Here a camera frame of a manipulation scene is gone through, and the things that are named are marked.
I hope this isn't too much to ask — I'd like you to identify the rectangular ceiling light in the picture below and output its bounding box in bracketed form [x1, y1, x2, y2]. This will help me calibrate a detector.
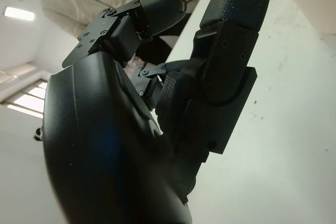
[3, 6, 36, 22]

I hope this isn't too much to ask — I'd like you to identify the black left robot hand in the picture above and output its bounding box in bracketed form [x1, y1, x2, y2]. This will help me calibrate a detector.
[41, 0, 275, 224]

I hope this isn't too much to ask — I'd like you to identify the bright window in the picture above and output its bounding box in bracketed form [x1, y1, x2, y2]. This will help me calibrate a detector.
[0, 77, 49, 119]

